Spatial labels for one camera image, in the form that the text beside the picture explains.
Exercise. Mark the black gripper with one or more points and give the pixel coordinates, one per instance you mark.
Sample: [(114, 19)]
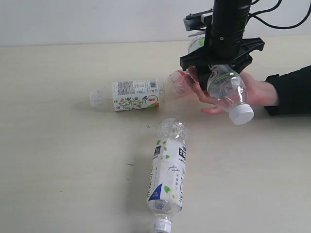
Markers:
[(237, 56)]

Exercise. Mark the lime green label bottle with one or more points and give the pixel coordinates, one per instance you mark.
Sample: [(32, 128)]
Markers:
[(229, 93)]

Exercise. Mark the floral label tea bottle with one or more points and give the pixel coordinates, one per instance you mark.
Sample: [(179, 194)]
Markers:
[(128, 95)]

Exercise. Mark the white jasmine label bottle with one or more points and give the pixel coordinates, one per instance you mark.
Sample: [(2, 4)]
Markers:
[(165, 188)]

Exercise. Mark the forearm in black sleeve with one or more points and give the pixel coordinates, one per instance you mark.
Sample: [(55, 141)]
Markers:
[(293, 91)]

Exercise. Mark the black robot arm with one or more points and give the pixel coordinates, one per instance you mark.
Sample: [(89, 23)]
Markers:
[(229, 20)]

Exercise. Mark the pink peach label bottle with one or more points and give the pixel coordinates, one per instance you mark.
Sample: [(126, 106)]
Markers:
[(178, 85)]

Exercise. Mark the person's open bare hand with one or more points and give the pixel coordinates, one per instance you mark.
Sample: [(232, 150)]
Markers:
[(258, 93)]

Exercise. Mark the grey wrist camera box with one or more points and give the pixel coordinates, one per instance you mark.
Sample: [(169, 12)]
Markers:
[(198, 21)]

